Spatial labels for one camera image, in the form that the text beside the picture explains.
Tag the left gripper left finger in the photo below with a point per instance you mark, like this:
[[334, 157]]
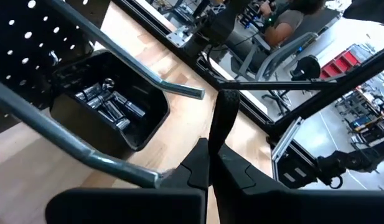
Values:
[[194, 174]]

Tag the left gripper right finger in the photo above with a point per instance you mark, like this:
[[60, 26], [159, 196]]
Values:
[[232, 174]]

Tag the black perforated pegboard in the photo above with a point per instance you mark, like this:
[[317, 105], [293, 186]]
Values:
[[11, 56]]

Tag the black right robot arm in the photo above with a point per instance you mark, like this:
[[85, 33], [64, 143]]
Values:
[[222, 25]]

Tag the chrome double-prong peg hook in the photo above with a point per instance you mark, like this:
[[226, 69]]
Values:
[[39, 119]]

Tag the chrome socket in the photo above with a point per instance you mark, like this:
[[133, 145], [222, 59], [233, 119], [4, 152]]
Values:
[[92, 90], [96, 102], [113, 110], [129, 107], [104, 83], [80, 96], [123, 124]]

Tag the black plastic parts bin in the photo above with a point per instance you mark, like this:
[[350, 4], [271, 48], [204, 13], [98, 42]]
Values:
[[86, 133]]

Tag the black round object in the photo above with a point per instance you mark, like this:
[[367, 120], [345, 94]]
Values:
[[307, 67]]

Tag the grey office chair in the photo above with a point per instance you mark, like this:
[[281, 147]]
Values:
[[282, 53]]

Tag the cluttered work table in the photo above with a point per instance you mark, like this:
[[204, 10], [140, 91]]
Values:
[[366, 118]]

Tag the red storage rack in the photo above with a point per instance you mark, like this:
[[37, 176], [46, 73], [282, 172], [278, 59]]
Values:
[[341, 63]]

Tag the person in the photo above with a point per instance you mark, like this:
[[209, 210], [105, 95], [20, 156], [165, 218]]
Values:
[[285, 28]]

